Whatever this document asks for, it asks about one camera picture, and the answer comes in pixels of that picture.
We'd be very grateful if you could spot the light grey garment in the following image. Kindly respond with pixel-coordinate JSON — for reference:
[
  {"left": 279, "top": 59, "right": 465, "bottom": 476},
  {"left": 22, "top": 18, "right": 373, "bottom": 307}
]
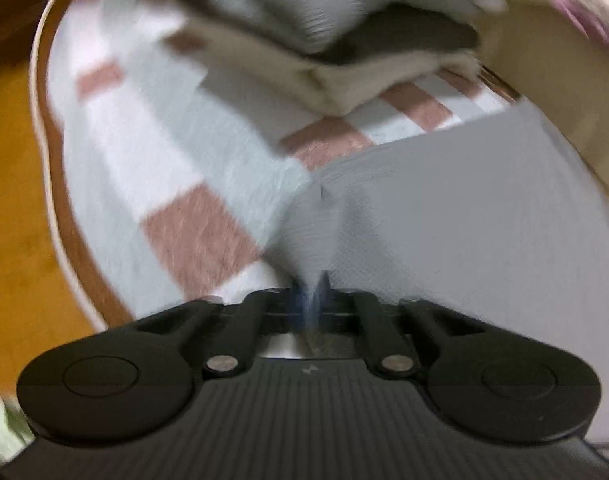
[{"left": 264, "top": 105, "right": 609, "bottom": 448}]

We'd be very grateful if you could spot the light green cloth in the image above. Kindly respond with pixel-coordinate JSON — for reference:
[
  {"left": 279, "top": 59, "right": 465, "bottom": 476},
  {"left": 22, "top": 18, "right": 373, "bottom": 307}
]
[{"left": 0, "top": 394, "right": 36, "bottom": 467}]

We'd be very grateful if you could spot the stack of folded clothes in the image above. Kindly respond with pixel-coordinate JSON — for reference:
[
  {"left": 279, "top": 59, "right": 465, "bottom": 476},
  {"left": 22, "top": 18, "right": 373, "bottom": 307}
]
[{"left": 159, "top": 0, "right": 510, "bottom": 117}]

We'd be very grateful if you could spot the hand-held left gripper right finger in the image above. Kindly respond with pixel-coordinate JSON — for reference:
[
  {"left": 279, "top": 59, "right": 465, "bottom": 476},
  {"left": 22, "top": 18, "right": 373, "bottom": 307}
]
[{"left": 312, "top": 270, "right": 488, "bottom": 378}]

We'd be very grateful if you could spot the beige bed base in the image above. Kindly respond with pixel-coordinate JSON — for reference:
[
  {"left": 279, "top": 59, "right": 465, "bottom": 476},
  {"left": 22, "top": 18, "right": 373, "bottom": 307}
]
[{"left": 477, "top": 5, "right": 609, "bottom": 203}]

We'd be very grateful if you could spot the white quilt purple ruffle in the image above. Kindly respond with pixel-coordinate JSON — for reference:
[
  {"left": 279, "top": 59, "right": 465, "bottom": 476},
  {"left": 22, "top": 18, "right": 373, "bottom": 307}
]
[{"left": 542, "top": 0, "right": 609, "bottom": 72}]

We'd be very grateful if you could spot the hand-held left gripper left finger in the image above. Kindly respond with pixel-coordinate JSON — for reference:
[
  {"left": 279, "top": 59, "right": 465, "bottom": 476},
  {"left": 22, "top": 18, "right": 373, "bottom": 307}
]
[{"left": 134, "top": 287, "right": 308, "bottom": 378}]

